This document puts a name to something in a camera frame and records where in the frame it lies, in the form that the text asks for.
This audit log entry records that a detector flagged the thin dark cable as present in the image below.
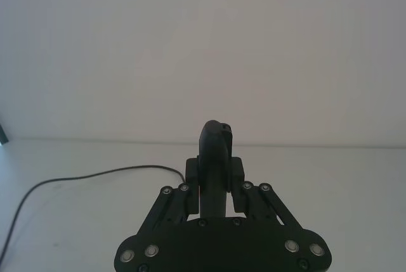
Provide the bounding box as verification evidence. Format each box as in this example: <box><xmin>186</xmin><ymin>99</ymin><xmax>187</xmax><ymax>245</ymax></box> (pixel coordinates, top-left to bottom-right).
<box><xmin>0</xmin><ymin>164</ymin><xmax>186</xmax><ymax>248</ymax></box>

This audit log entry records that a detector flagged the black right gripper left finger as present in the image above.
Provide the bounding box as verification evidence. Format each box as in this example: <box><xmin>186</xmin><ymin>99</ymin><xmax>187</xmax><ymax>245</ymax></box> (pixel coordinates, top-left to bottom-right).
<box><xmin>141</xmin><ymin>120</ymin><xmax>230</xmax><ymax>226</ymax></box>

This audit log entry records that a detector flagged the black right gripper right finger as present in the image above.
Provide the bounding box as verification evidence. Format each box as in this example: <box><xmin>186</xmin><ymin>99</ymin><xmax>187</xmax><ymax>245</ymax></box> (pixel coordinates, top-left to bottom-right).
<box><xmin>221</xmin><ymin>122</ymin><xmax>303</xmax><ymax>232</ymax></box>

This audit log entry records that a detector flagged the white table cloth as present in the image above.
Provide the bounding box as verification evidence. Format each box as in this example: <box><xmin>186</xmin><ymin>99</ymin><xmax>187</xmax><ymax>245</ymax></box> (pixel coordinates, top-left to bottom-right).
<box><xmin>0</xmin><ymin>138</ymin><xmax>406</xmax><ymax>272</ymax></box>

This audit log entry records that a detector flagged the plain pale wall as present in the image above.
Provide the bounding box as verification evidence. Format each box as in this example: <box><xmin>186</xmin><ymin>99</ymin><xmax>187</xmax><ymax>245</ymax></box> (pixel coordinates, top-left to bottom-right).
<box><xmin>0</xmin><ymin>0</ymin><xmax>406</xmax><ymax>142</ymax></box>

